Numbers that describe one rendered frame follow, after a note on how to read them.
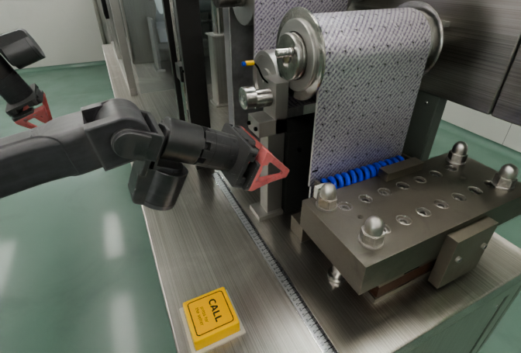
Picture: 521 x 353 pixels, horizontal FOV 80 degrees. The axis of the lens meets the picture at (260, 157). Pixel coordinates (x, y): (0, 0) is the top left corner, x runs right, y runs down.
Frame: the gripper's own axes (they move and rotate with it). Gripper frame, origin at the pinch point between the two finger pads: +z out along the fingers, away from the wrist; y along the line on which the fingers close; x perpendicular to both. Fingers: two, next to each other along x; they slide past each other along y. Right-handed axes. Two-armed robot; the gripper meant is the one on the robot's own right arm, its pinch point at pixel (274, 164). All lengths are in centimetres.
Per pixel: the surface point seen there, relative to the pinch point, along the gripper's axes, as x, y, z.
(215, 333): -22.7, 13.0, -6.8
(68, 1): -30, -556, -43
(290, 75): 14.0, -4.5, -1.7
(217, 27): 18, -76, 10
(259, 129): 3.2, -7.2, -1.1
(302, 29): 21.0, -3.8, -3.6
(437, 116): 19.4, -1.6, 37.4
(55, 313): -128, -83, -12
